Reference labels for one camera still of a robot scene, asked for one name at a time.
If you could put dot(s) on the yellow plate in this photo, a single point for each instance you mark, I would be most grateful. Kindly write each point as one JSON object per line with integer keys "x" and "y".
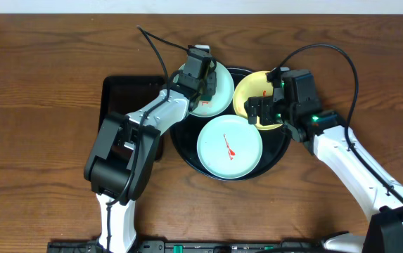
{"x": 256, "y": 85}

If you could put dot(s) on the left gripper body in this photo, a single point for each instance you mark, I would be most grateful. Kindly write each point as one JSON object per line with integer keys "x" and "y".
{"x": 210, "y": 83}

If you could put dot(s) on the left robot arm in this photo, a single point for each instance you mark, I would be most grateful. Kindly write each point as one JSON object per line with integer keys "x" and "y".
{"x": 120, "y": 162}

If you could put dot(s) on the dark rectangular tray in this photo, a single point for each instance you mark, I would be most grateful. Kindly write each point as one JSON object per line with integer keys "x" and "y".
{"x": 128, "y": 93}

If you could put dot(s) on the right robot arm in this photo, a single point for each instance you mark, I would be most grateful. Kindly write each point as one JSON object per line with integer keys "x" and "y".
{"x": 379, "y": 195}

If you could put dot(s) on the light blue plate top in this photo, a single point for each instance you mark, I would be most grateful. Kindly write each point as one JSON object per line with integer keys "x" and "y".
{"x": 220, "y": 101}

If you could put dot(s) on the green yellow sponge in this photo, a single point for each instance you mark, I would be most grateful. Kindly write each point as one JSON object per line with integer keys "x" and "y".
{"x": 206, "y": 98}

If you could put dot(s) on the light blue plate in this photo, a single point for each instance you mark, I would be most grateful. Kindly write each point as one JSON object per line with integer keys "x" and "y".
{"x": 220, "y": 101}
{"x": 229, "y": 147}

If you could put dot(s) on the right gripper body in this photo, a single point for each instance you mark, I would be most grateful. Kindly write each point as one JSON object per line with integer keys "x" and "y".
{"x": 280, "y": 102}

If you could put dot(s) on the light blue plate bottom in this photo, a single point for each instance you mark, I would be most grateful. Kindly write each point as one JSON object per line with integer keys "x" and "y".
{"x": 229, "y": 147}

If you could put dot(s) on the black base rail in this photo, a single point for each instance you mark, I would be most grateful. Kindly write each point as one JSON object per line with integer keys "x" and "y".
{"x": 158, "y": 246}

